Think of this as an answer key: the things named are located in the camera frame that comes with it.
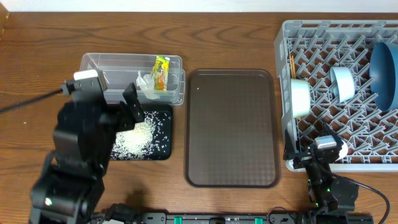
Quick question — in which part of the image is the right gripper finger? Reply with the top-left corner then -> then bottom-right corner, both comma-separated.
322,121 -> 342,145
283,129 -> 295,161

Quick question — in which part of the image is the white tissue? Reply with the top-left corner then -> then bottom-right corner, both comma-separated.
136,70 -> 160,100

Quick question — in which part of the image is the pink white cup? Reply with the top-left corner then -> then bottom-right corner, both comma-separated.
338,142 -> 348,160

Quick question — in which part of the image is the yellow green snack wrapper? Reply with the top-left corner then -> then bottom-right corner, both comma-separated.
151,55 -> 170,91

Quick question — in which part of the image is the mint green rice bowl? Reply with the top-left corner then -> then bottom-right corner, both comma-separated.
291,79 -> 311,118

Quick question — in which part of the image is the light blue small bowl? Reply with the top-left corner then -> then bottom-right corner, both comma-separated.
330,67 -> 355,103

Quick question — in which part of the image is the dark blue plate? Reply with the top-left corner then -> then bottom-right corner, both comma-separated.
369,42 -> 397,111

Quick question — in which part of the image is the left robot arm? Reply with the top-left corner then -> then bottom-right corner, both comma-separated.
29,83 -> 144,223

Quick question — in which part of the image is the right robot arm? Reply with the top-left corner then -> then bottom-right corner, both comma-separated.
283,123 -> 358,223

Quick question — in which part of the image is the grey dishwasher rack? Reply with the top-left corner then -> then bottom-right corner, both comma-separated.
274,20 -> 397,172

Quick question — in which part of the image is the clear plastic bin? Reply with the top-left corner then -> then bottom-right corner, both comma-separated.
80,53 -> 185,106

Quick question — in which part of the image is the spilled rice pile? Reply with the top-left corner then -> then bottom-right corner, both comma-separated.
110,110 -> 172,160

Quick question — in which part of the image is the black plastic tray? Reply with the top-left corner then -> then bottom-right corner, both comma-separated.
109,103 -> 174,161

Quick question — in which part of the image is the brown serving tray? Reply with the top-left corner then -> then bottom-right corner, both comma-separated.
184,69 -> 281,189

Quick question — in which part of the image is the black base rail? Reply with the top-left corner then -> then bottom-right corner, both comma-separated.
93,203 -> 374,224

